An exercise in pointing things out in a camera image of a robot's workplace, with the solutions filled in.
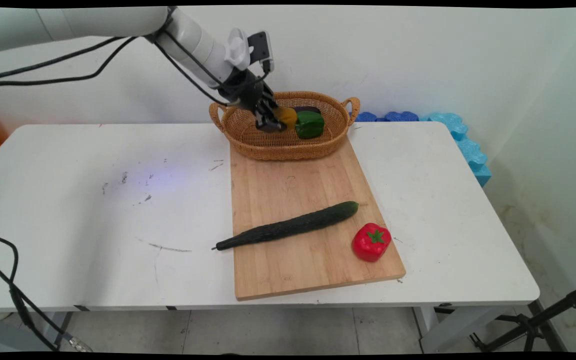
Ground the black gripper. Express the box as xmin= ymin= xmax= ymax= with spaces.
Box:
xmin=218 ymin=69 xmax=287 ymax=134

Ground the yellow-brown toy potato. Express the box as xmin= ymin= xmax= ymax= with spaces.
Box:
xmin=275 ymin=105 xmax=299 ymax=129

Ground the woven wicker basket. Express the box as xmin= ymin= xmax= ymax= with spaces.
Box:
xmin=209 ymin=91 xmax=361 ymax=162

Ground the green toy bell pepper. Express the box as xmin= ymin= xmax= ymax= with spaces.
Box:
xmin=294 ymin=110 xmax=326 ymax=140

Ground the dark green toy cucumber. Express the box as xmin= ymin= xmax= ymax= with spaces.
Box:
xmin=212 ymin=201 xmax=360 ymax=252

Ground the wooden cutting board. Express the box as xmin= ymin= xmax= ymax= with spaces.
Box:
xmin=229 ymin=135 xmax=407 ymax=302

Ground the wide dark blue foam piece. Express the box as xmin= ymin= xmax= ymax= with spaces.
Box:
xmin=384 ymin=111 xmax=420 ymax=123

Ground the red toy bell pepper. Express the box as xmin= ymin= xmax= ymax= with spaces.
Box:
xmin=351 ymin=223 xmax=393 ymax=263

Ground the light blue foam piece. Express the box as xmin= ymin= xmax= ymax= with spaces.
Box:
xmin=428 ymin=112 xmax=493 ymax=188

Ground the white table leg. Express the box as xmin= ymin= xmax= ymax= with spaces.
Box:
xmin=37 ymin=311 xmax=74 ymax=351
xmin=412 ymin=305 xmax=515 ymax=354

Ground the black tripod stand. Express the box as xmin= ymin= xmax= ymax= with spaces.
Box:
xmin=434 ymin=282 xmax=576 ymax=353

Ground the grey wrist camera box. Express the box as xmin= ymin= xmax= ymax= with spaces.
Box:
xmin=247 ymin=30 xmax=275 ymax=75

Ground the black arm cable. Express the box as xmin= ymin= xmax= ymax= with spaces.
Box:
xmin=0 ymin=36 xmax=141 ymax=83
xmin=0 ymin=36 xmax=141 ymax=90

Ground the black hanging cable with plug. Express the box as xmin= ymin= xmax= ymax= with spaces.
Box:
xmin=0 ymin=232 xmax=94 ymax=353

